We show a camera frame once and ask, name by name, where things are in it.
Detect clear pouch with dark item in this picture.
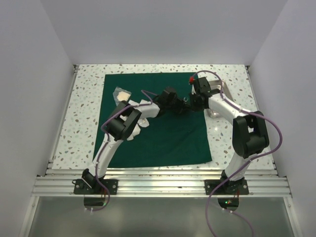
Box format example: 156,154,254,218
138,118,150,128

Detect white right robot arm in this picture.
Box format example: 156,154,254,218
189,77,270,194

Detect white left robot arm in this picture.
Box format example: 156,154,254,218
81,87,190,194

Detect green surgical cloth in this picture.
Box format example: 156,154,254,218
99,72,212,168

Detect stainless steel tray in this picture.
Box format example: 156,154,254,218
207,80,233,119

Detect white printed paper packet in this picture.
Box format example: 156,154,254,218
128,100,139,106

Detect white gauze pad lower middle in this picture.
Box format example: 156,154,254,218
127,124,141,141

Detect clear bag with gloves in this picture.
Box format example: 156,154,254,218
113,87,131,105

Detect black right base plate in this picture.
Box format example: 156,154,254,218
204,179,249,196

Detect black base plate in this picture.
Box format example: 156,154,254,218
204,179,249,196
72,179,119,195

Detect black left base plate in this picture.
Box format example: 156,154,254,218
72,179,119,195

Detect aluminium rail frame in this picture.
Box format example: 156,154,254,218
20,64,294,237

